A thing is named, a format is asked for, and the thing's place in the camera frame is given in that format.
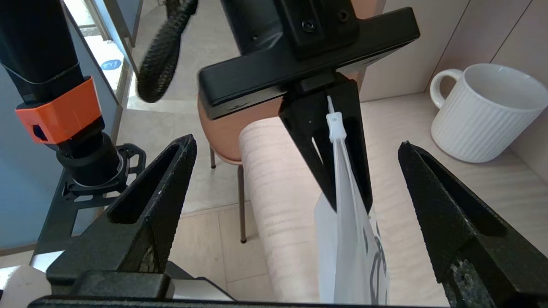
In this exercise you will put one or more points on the white ribbed ceramic mug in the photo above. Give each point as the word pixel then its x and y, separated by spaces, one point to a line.
pixel 483 119

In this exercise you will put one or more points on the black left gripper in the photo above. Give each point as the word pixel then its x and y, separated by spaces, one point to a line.
pixel 299 47

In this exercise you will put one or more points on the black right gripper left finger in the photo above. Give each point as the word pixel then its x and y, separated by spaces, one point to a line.
pixel 141 222

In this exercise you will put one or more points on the brown upholstered chair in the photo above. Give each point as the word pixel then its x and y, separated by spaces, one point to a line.
pixel 222 137

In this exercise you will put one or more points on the white leaf-print zip pouch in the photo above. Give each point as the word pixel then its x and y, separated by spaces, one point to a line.
pixel 346 239

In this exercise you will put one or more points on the orange plastic clamp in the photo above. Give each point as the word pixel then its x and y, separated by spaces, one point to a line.
pixel 60 111

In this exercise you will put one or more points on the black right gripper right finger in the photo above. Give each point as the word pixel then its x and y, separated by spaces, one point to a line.
pixel 462 235

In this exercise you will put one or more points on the beige wooden hutch desk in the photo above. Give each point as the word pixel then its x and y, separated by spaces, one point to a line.
pixel 282 171

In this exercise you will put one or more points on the white black robot base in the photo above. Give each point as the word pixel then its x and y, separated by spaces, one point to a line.
pixel 90 162

